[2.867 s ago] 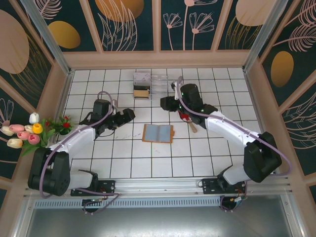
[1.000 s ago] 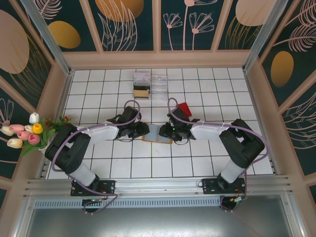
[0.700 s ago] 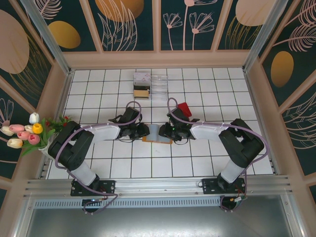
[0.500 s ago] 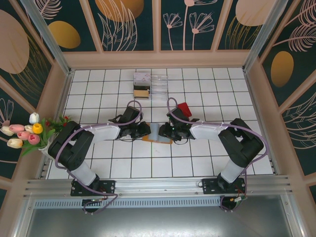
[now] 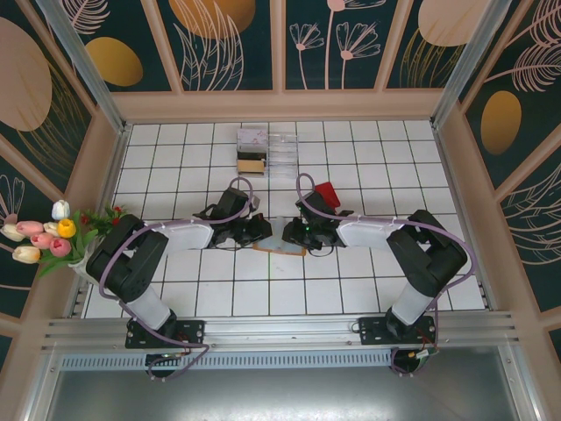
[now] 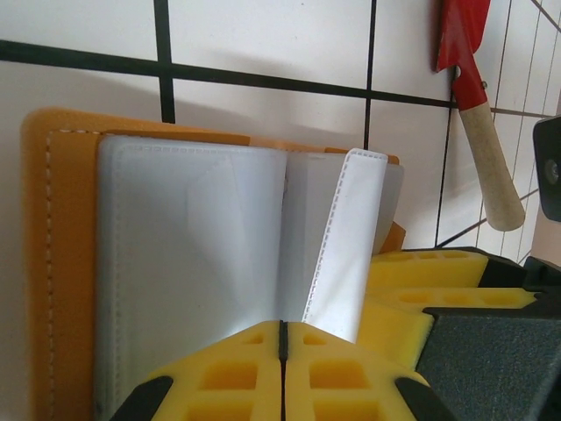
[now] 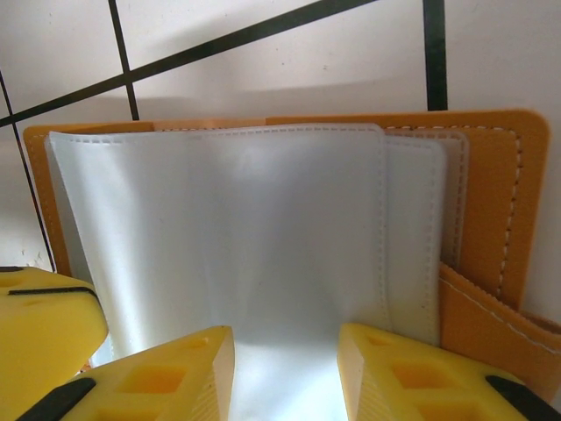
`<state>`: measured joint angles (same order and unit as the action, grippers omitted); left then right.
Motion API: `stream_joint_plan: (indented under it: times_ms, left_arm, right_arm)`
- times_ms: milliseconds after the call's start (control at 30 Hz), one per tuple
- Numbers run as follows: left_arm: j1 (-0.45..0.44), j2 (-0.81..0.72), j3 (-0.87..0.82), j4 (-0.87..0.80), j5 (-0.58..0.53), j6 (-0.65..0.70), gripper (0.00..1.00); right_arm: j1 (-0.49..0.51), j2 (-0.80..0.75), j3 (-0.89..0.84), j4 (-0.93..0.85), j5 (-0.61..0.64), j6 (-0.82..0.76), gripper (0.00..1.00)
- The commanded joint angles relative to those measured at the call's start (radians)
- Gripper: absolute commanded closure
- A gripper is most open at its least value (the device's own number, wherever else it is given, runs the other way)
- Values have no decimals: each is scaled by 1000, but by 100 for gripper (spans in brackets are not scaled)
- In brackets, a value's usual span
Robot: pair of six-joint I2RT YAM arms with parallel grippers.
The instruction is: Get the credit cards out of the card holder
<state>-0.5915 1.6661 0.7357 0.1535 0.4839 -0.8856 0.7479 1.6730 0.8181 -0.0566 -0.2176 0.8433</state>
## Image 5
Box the clear acrylic card organizer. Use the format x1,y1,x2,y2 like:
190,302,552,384
235,125,301,180

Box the tan gold card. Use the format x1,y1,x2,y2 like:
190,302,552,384
237,160,266,177

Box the clear plastic organizer box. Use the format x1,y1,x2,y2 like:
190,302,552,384
236,127,269,151

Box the small red flower plant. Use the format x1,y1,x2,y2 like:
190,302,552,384
82,203,131,230

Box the grey metal sheet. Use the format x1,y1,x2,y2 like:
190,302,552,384
46,346,543,421

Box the small green circuit board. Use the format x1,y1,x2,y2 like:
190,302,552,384
411,348,440,365

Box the artificial tulip bouquet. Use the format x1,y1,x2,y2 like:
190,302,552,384
0,199,100,281

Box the red shovel wooden handle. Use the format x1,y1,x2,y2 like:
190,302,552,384
314,182,342,207

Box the aluminium mounting rail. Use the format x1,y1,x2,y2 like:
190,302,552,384
41,310,523,353

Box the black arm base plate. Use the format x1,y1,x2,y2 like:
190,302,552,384
125,318,206,350
359,315,438,348

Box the slotted grey cable duct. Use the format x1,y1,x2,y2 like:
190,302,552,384
59,348,395,372

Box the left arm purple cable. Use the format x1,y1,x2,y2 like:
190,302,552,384
99,176,258,383

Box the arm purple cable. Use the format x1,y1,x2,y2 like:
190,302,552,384
296,173,479,379
99,176,258,383

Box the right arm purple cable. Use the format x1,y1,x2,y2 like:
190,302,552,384
296,173,479,379

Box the wall panel pink flowers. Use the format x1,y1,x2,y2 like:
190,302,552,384
280,0,393,94

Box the aluminium side rail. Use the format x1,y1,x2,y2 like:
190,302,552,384
432,124,500,313
65,122,132,319

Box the wall panel yellow oval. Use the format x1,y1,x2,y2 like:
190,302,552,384
62,0,176,94

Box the wall panel gold oval feather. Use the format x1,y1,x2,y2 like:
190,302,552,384
458,0,561,192

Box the aluminium corner post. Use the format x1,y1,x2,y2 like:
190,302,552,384
34,0,133,135
430,0,515,129

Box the wall panel pink leaf outlines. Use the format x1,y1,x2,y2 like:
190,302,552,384
0,133,69,321
494,142,561,315

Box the wall panel tan oval stems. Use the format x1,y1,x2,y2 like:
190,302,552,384
384,0,483,92

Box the wall panel large tan oval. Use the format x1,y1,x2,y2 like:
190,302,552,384
0,0,98,196

